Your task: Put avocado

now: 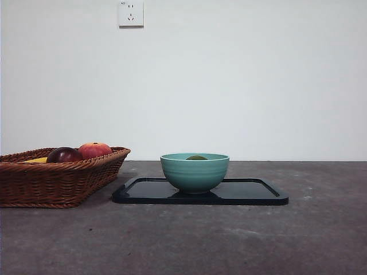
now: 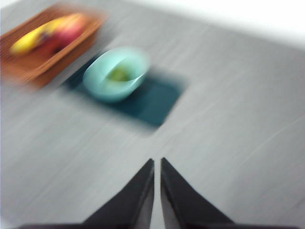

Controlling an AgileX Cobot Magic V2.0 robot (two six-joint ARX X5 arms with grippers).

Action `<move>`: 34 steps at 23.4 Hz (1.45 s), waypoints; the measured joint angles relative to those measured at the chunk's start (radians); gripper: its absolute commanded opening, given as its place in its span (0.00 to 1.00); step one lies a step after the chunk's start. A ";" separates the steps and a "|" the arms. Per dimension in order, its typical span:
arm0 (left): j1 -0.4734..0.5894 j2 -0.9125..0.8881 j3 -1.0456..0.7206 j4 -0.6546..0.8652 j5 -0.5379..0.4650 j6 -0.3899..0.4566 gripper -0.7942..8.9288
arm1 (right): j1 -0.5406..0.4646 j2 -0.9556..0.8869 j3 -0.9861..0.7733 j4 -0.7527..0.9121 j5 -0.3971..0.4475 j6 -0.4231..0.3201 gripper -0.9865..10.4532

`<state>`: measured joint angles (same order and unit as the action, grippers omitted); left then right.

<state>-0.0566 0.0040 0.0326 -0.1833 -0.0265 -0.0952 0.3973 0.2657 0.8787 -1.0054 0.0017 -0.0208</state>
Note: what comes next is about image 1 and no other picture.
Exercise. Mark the green avocado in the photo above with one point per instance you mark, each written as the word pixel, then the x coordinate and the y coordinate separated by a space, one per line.
pixel 196 157

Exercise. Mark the teal ribbed bowl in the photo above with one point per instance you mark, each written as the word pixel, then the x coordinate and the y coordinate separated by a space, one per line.
pixel 195 174

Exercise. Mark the black rectangular tray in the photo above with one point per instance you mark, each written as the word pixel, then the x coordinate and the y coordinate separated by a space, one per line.
pixel 246 193

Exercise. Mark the red apple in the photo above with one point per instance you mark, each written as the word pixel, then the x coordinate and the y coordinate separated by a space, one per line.
pixel 95 149

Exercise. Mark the dark purple plum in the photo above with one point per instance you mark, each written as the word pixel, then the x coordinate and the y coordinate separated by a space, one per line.
pixel 64 155

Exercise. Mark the brown wicker basket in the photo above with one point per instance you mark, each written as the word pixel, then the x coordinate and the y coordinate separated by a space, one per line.
pixel 51 183

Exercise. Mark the yellow banana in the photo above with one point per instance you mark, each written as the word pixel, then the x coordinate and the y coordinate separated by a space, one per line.
pixel 36 160

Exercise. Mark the white wall power socket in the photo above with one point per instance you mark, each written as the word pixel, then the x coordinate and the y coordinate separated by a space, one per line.
pixel 131 13

